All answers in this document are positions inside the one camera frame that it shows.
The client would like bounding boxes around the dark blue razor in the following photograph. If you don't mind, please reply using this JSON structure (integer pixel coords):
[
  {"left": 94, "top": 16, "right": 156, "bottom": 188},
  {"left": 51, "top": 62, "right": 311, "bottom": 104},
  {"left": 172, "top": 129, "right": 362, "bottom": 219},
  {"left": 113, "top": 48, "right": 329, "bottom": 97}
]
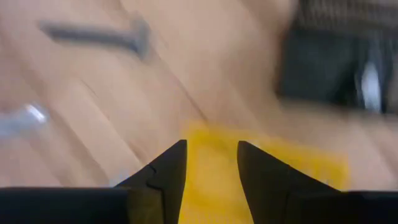
[{"left": 37, "top": 17, "right": 152, "bottom": 62}]

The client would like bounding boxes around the yellow plastic basket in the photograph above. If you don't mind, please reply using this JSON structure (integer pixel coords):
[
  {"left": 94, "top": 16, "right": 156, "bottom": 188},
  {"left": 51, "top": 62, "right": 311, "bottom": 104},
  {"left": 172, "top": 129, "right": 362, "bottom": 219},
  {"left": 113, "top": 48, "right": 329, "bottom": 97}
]
[{"left": 177, "top": 119, "right": 351, "bottom": 224}]

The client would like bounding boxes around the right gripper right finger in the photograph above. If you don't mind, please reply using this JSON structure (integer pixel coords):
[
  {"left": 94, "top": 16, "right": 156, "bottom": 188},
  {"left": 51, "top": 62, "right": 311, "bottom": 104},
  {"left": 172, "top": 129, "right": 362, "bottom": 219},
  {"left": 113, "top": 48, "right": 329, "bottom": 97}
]
[{"left": 237, "top": 140, "right": 342, "bottom": 224}]

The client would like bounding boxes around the black plastic basket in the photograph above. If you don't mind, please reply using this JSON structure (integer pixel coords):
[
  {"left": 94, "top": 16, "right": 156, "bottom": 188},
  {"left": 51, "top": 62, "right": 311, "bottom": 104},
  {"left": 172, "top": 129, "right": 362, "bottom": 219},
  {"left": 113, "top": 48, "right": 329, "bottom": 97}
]
[{"left": 275, "top": 0, "right": 398, "bottom": 114}]

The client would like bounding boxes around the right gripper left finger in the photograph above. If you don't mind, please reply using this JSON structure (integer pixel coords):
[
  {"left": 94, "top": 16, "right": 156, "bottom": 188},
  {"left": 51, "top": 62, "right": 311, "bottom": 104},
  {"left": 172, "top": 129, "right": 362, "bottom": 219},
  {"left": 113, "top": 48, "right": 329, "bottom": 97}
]
[{"left": 114, "top": 139, "right": 188, "bottom": 224}]

